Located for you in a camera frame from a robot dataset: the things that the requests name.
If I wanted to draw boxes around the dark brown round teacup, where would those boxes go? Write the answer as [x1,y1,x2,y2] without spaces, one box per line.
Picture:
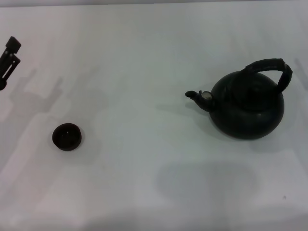
[52,123,83,152]

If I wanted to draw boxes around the black round teapot with handle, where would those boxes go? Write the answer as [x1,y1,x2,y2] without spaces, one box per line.
[185,57,294,141]

